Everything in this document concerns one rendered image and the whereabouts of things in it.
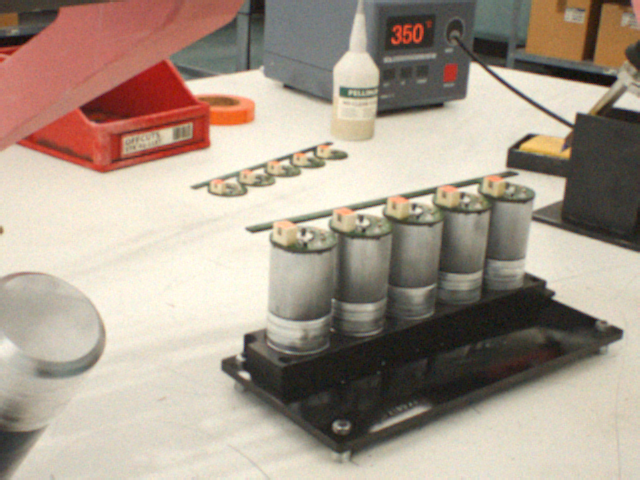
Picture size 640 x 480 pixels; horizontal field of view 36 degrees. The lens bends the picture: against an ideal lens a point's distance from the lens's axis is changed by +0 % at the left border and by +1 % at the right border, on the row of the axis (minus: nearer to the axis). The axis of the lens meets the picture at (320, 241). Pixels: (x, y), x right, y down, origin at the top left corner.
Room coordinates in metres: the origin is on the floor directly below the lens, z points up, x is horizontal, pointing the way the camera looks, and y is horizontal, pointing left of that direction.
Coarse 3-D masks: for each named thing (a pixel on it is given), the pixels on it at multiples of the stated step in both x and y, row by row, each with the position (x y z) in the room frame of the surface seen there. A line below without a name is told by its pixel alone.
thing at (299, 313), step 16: (272, 256) 0.33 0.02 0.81; (288, 256) 0.33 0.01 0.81; (304, 256) 0.33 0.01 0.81; (320, 256) 0.33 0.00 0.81; (272, 272) 0.33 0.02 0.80; (288, 272) 0.33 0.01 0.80; (304, 272) 0.33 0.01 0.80; (320, 272) 0.33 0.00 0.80; (272, 288) 0.33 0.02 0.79; (288, 288) 0.33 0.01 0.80; (304, 288) 0.33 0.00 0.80; (320, 288) 0.33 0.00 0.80; (272, 304) 0.33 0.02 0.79; (288, 304) 0.33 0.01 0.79; (304, 304) 0.33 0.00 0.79; (320, 304) 0.33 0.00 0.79; (272, 320) 0.33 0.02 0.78; (288, 320) 0.33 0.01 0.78; (304, 320) 0.33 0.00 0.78; (320, 320) 0.33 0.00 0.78; (272, 336) 0.33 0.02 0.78; (288, 336) 0.33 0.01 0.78; (304, 336) 0.33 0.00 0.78; (320, 336) 0.33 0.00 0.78; (288, 352) 0.33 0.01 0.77; (304, 352) 0.33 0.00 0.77
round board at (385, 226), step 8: (368, 216) 0.36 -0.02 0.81; (376, 216) 0.37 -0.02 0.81; (328, 224) 0.35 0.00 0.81; (376, 224) 0.36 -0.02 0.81; (384, 224) 0.36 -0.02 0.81; (392, 224) 0.36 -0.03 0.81; (336, 232) 0.35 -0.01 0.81; (344, 232) 0.35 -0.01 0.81; (352, 232) 0.35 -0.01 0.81; (360, 232) 0.35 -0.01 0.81; (368, 232) 0.35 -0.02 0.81; (384, 232) 0.35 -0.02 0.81
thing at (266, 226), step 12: (468, 180) 0.42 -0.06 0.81; (480, 180) 0.42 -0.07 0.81; (408, 192) 0.40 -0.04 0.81; (420, 192) 0.40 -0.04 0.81; (432, 192) 0.40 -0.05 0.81; (360, 204) 0.38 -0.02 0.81; (372, 204) 0.38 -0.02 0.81; (384, 204) 0.38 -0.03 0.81; (300, 216) 0.36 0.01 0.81; (312, 216) 0.36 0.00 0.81; (324, 216) 0.36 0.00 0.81; (252, 228) 0.34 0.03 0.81; (264, 228) 0.35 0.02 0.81
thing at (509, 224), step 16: (496, 208) 0.40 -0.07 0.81; (512, 208) 0.40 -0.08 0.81; (528, 208) 0.40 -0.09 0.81; (496, 224) 0.40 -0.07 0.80; (512, 224) 0.40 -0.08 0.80; (528, 224) 0.40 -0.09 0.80; (496, 240) 0.40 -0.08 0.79; (512, 240) 0.40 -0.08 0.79; (528, 240) 0.41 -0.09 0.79; (496, 256) 0.40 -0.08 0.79; (512, 256) 0.40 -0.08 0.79; (496, 272) 0.40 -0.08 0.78; (512, 272) 0.40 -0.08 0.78; (496, 288) 0.40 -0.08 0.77; (512, 288) 0.40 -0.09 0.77
